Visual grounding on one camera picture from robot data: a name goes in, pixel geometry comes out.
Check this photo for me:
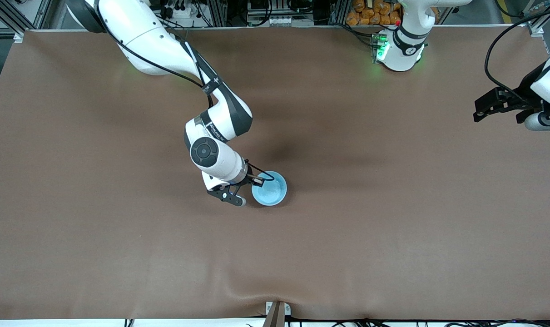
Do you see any brown table cover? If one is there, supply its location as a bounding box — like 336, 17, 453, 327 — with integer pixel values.
0, 25, 550, 321

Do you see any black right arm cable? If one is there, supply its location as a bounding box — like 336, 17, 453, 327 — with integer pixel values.
93, 0, 276, 183

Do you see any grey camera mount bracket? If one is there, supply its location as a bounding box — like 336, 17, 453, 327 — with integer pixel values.
266, 301, 291, 327

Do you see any white connector block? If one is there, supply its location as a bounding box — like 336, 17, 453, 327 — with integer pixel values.
266, 16, 314, 27

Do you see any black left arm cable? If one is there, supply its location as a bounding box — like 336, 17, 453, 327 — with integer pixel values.
484, 5, 550, 106

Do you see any orange snack bag pile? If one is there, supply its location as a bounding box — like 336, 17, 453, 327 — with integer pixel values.
346, 0, 402, 26

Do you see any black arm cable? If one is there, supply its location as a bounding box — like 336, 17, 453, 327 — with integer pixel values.
93, 0, 276, 183
484, 5, 550, 106

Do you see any white power strip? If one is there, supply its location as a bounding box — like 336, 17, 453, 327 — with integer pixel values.
164, 0, 198, 19

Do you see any blue bowl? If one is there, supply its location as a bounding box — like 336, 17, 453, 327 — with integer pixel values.
252, 171, 287, 207

